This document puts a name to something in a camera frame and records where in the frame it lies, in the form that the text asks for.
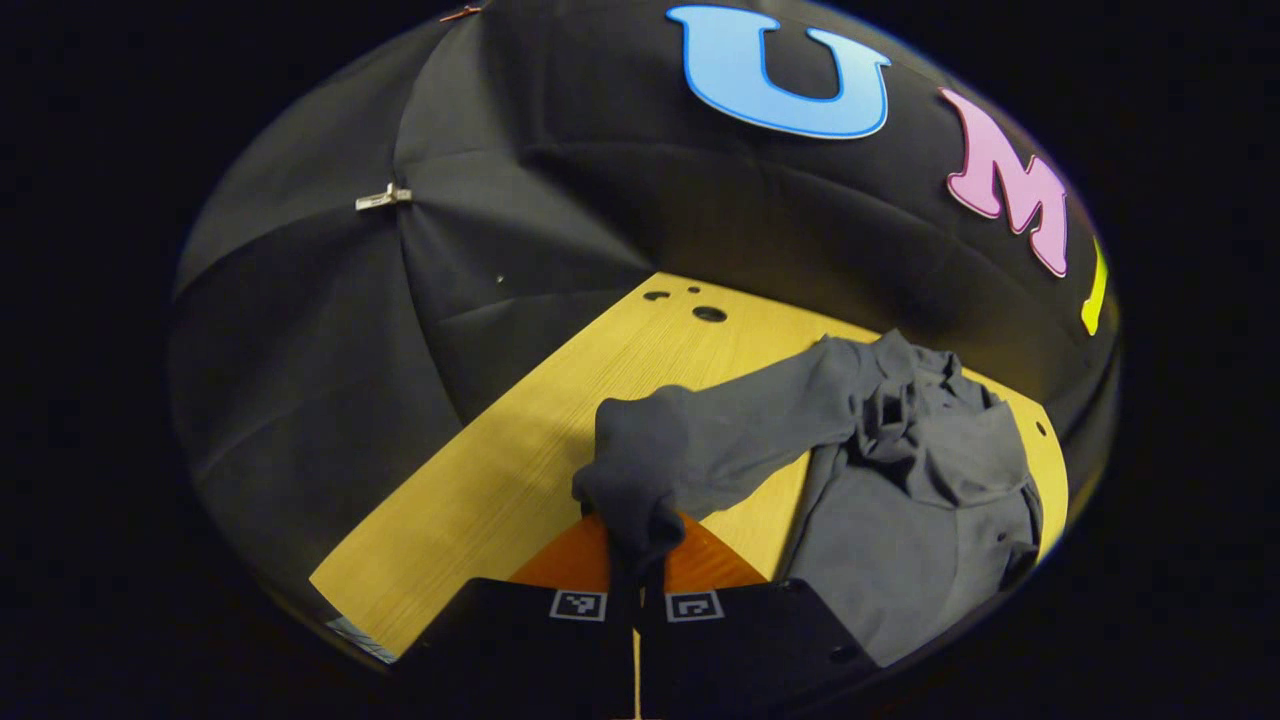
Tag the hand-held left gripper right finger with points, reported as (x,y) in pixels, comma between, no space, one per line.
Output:
(740,650)

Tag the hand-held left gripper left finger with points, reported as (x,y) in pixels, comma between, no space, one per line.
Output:
(520,650)

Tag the grey button shirt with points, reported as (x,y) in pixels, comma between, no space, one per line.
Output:
(900,520)

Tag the black backdrop cloth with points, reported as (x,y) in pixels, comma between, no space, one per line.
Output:
(560,200)

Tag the silver metal clip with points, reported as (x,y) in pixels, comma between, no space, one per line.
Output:
(383,197)

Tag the red clip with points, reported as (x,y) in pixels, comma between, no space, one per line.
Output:
(462,13)

